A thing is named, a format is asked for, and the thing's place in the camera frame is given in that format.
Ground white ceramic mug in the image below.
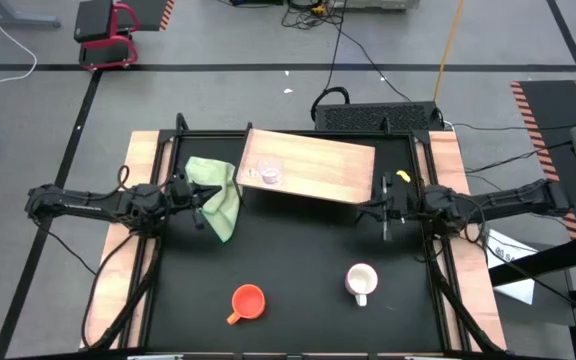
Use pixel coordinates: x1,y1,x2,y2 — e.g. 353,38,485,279
344,262,380,308

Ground light wooden shelf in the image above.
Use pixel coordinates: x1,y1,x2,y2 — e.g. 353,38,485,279
234,127,377,225

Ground small black hazard-striped panel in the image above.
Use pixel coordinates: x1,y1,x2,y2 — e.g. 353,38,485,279
130,0,176,32

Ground black metal beam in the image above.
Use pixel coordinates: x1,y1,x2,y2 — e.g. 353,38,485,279
487,233,576,287

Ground tangled black cables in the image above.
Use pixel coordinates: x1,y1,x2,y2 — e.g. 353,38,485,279
281,0,344,29

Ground light green cloth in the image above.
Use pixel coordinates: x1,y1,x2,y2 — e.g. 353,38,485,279
171,155,243,244

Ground white floor cable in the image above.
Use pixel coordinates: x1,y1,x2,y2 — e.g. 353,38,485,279
0,0,38,84

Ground black sleeved cable bundle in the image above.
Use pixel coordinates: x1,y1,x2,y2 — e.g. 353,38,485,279
423,239,504,354
81,234,164,350

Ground light wooden table board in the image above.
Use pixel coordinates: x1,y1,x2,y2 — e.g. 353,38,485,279
78,130,175,350
416,130,508,351

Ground thin black floor cable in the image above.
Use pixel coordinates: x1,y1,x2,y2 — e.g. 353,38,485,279
323,14,345,92
340,28,413,104
445,117,576,132
464,141,575,175

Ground large black hazard-striped mat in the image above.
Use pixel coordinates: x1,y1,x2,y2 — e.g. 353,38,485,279
510,79,576,241

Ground orange plastic cup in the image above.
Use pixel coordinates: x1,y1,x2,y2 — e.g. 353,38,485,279
226,283,267,326

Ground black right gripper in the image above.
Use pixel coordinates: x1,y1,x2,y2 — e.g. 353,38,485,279
358,173,424,243

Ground clear glass cup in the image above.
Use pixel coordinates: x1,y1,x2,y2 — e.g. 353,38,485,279
255,157,285,186

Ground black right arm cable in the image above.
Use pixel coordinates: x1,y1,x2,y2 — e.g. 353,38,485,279
460,192,487,244

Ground black aluminium table frame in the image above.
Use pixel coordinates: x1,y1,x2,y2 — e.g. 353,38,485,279
117,112,472,354

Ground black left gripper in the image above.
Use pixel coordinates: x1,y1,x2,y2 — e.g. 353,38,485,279
169,174,223,232

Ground red black stool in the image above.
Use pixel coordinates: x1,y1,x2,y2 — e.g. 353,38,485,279
73,0,142,71

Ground white paper sheet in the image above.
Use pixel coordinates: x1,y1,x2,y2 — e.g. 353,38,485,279
485,228,539,305

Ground grey metal stand foot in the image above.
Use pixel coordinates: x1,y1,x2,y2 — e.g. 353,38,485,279
0,0,62,29

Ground thick black looped cable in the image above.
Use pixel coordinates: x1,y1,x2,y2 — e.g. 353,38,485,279
310,85,352,122

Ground yellow floor cable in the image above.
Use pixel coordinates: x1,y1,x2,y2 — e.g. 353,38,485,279
433,0,465,101

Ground black perforated computer case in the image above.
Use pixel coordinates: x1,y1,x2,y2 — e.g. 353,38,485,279
314,101,444,132

